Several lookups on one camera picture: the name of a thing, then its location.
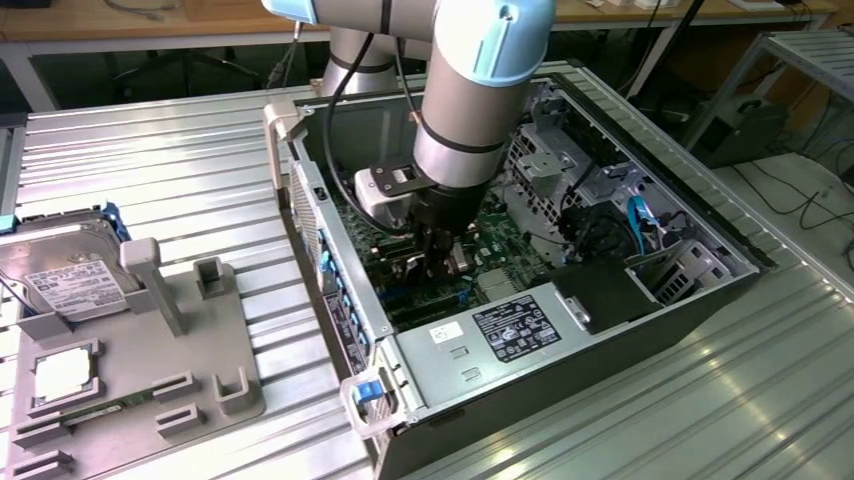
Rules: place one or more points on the metal disk bay cage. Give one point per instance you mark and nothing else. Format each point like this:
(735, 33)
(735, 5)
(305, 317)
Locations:
(554, 165)

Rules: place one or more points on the grey wrist camera housing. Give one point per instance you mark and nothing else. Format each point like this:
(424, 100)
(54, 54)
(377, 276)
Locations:
(381, 205)

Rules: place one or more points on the blue disk caddy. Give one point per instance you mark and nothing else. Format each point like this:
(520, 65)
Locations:
(117, 225)

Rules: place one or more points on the silver chipset heatsink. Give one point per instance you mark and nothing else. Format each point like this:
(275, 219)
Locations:
(501, 285)

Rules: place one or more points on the silver CPU chip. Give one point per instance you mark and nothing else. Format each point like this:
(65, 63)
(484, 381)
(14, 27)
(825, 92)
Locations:
(63, 375)

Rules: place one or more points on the green RAM stick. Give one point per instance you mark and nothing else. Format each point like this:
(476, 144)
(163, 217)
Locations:
(107, 410)

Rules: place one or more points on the green motherboard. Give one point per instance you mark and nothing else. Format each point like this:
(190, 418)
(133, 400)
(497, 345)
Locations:
(508, 240)

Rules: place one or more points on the green graphics card with fan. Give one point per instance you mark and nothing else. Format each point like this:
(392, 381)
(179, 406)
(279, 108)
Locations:
(465, 257)

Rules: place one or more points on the silver hard disk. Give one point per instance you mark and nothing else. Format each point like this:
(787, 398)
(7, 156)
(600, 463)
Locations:
(67, 280)

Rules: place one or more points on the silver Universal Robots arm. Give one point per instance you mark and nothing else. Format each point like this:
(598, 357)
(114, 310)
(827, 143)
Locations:
(468, 100)

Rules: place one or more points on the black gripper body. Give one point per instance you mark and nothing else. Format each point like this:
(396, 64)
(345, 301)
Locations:
(450, 210)

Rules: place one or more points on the wooden desk with white frame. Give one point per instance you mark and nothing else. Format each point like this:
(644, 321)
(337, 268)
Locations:
(167, 22)

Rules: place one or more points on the grey power supply with label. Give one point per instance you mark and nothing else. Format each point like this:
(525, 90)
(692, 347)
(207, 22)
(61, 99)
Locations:
(461, 360)

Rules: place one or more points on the grey plastic parts rack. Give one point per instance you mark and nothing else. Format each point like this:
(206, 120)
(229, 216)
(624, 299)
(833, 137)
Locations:
(134, 360)

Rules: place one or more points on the metal slat shelf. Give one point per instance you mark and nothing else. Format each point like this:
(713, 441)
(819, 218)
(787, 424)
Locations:
(815, 55)

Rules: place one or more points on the black box device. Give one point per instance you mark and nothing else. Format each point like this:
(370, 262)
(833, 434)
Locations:
(748, 135)

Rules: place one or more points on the open grey PC case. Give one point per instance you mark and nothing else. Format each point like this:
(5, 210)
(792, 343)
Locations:
(534, 400)

